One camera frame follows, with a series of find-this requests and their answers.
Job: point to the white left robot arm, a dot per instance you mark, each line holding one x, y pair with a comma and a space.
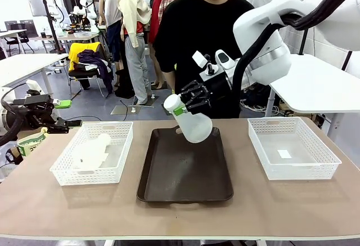
34, 85

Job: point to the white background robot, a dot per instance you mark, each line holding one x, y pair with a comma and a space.
85, 2

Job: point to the white side table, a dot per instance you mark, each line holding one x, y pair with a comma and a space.
25, 64
317, 88

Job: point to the mannequin with cream jacket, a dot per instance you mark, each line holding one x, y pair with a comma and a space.
132, 9

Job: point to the white paper label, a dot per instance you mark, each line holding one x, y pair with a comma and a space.
284, 154

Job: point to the black tripod stand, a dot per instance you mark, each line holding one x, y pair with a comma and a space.
347, 60
52, 23
303, 43

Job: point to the dark brown plastic tray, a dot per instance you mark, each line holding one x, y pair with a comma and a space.
185, 167

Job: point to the cluttered background desk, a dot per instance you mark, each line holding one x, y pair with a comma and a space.
70, 36

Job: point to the white board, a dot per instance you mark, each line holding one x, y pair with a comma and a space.
36, 1

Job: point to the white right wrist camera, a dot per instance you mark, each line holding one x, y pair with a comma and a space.
200, 58

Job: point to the black office chair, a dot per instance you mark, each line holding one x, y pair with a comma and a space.
18, 36

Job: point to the person in black sweater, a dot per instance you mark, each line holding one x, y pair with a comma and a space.
197, 32

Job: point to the purple garment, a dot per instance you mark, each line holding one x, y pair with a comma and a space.
94, 58

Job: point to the yellow garment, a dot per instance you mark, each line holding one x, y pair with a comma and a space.
74, 51

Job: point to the white plastic conical flask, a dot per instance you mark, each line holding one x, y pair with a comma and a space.
197, 127
92, 151

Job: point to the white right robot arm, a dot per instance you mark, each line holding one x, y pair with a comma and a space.
261, 26

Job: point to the white perforated plastic basket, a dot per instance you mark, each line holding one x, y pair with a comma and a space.
295, 170
92, 177

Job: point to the grey mannequin base plate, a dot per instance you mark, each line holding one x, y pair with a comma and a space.
126, 109

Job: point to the mannequin with white tank top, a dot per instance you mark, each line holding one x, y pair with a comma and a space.
111, 9

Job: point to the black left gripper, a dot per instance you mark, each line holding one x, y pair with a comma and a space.
39, 115

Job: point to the metal frame chair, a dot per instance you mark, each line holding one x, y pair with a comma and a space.
84, 74

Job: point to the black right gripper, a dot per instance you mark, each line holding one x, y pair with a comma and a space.
219, 87

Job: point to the white sack with green print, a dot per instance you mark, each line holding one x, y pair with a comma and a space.
31, 143

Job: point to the mannequin with red clothes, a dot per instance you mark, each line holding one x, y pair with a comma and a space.
156, 12

